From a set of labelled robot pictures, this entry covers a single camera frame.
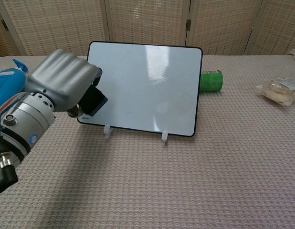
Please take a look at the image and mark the grey and black left robot hand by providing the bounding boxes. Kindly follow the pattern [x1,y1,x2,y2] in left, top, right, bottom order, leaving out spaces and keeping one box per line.
[25,49,103,118]

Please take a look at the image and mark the black whiteboard eraser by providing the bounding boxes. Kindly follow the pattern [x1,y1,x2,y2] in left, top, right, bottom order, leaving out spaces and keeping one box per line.
[80,84,108,117]

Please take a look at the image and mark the beige waffle tablecloth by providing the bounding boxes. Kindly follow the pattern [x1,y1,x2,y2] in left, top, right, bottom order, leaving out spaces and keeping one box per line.
[0,54,295,229]

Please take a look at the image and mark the white whiteboard with dark frame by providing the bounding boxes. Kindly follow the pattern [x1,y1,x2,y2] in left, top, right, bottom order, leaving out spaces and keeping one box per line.
[76,41,204,138]

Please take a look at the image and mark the green cylindrical can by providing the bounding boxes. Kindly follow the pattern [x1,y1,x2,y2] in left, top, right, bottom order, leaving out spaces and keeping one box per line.
[199,69,224,93]

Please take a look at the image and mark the white plastic stand foot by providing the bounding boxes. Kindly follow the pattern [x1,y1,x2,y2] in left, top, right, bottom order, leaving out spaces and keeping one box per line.
[160,130,170,146]
[103,124,115,140]

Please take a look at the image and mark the woven folding screen panel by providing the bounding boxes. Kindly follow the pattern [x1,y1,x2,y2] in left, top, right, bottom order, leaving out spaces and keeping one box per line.
[105,0,190,56]
[0,0,110,57]
[244,0,295,56]
[0,6,21,57]
[186,0,258,56]

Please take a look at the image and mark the clear bag with bread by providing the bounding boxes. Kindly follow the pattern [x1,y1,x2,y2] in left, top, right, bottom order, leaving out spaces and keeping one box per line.
[256,76,295,106]

